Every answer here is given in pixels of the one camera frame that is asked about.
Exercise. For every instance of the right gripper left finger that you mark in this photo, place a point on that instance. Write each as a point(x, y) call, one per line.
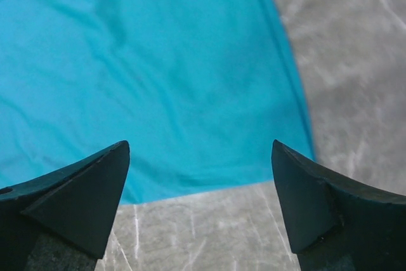
point(62, 220)

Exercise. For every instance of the teal t-shirt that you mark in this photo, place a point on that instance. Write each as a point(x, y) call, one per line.
point(199, 88)

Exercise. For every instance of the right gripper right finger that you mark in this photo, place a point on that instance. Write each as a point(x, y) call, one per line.
point(334, 222)

